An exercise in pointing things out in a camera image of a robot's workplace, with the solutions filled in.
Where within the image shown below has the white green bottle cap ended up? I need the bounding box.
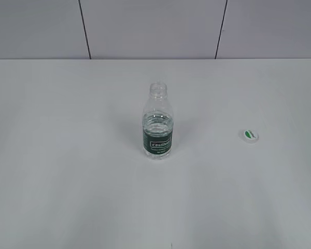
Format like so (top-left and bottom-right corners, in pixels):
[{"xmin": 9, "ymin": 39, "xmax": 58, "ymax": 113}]
[{"xmin": 238, "ymin": 129, "xmax": 260, "ymax": 144}]

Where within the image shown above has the clear Cestbon water bottle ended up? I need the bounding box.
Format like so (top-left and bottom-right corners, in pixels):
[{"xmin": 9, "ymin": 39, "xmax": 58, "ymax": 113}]
[{"xmin": 142, "ymin": 82, "xmax": 174, "ymax": 160}]

